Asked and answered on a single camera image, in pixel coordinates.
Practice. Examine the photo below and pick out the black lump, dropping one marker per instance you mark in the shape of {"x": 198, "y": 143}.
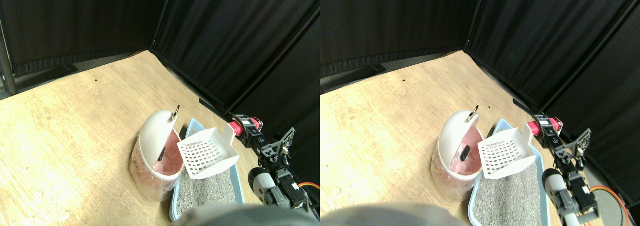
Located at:
{"x": 465, "y": 153}
{"x": 161, "y": 154}

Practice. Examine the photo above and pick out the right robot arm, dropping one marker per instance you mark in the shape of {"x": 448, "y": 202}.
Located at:
{"x": 557, "y": 191}
{"x": 265, "y": 186}

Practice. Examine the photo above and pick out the black curtain stand foot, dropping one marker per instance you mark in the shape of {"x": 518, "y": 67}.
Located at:
{"x": 525, "y": 105}
{"x": 212, "y": 107}

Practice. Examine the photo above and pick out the blue litter tray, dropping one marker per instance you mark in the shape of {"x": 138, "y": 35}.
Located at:
{"x": 510, "y": 201}
{"x": 210, "y": 193}

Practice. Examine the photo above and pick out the white bin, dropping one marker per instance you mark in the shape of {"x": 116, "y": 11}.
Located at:
{"x": 152, "y": 136}
{"x": 452, "y": 133}

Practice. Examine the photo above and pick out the grey curtain stand pole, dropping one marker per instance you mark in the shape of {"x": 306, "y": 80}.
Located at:
{"x": 6, "y": 61}

